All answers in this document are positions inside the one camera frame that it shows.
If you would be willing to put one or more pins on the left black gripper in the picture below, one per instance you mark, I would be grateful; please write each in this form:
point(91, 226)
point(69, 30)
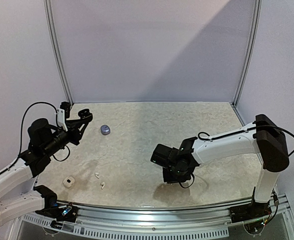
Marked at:
point(72, 125)

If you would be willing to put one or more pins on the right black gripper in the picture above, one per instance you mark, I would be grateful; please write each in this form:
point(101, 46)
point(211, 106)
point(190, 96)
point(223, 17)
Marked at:
point(169, 177)

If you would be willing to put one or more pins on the black earbud charging case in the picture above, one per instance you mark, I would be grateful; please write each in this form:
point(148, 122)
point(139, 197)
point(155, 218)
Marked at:
point(85, 114)

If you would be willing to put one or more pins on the purple earbud charging case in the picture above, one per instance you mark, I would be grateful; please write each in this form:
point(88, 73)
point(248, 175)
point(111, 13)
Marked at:
point(105, 130)

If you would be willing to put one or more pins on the white earbud charging case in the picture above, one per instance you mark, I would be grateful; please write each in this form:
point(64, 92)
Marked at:
point(68, 182)

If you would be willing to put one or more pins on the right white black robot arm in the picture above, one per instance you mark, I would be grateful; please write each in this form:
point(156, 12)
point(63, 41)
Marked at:
point(261, 136)

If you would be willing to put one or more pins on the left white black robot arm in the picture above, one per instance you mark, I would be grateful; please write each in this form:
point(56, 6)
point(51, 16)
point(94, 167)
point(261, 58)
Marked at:
point(45, 141)

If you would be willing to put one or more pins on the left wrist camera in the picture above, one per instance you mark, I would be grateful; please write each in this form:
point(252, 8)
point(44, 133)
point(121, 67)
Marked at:
point(63, 113)

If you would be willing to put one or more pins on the aluminium front rail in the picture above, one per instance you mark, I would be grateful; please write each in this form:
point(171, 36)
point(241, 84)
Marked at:
point(208, 222)

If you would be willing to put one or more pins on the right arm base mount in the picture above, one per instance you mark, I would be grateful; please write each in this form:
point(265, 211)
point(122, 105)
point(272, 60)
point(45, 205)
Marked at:
point(252, 211)

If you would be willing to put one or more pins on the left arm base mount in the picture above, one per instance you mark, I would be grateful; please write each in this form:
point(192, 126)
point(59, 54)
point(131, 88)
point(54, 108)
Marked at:
point(66, 212)

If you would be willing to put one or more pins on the left aluminium frame post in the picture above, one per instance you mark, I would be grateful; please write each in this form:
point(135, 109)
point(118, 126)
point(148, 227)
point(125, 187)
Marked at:
point(56, 50)

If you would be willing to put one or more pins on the aluminium frame post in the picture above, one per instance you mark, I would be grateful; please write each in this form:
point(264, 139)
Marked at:
point(56, 50)
point(248, 53)

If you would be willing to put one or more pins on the right aluminium frame post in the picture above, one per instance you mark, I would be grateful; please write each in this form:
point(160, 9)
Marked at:
point(248, 53)

